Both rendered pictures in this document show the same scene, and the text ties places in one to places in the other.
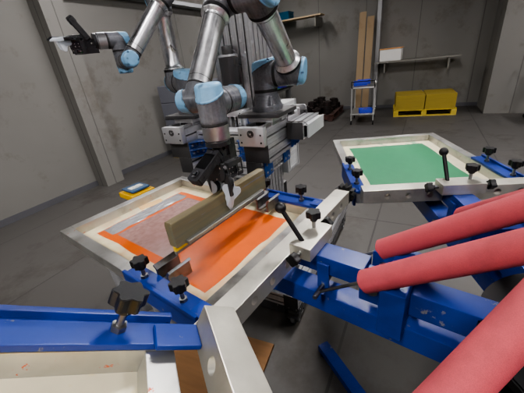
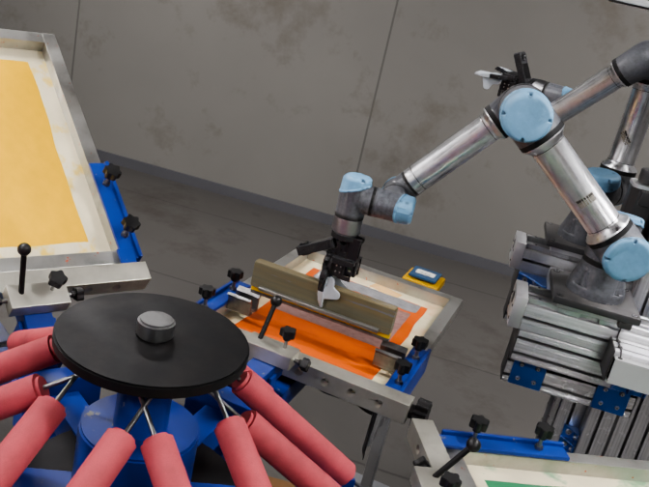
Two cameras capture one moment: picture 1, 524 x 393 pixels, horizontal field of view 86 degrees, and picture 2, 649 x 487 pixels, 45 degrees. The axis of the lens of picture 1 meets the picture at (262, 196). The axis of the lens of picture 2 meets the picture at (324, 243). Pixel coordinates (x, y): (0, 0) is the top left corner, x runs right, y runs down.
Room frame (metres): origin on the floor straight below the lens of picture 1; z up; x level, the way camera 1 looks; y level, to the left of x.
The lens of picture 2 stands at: (0.05, -1.67, 1.94)
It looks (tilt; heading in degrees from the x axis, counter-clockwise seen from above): 20 degrees down; 68
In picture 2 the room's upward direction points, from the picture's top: 13 degrees clockwise
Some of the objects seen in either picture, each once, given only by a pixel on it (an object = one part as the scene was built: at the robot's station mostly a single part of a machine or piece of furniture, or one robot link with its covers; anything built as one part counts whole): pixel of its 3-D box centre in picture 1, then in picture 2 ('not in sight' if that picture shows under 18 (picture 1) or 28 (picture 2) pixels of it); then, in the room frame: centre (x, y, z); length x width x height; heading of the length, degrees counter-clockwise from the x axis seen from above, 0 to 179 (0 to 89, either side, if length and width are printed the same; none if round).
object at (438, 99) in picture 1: (423, 102); not in sight; (6.63, -3.96, 0.23); 1.31 x 0.94 x 0.45; 59
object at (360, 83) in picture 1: (363, 100); not in sight; (6.46, -2.50, 0.45); 0.98 x 0.56 x 0.91; 150
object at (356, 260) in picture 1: (332, 260); (256, 376); (0.56, -0.16, 1.02); 0.17 x 0.06 x 0.05; 51
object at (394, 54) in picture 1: (391, 54); not in sight; (7.30, -3.44, 1.30); 0.50 x 0.42 x 0.27; 59
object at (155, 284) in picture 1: (165, 295); (217, 306); (0.55, 0.27, 0.98); 0.30 x 0.05 x 0.07; 51
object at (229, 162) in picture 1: (222, 159); (343, 254); (0.81, 0.10, 1.23); 0.09 x 0.08 x 0.12; 141
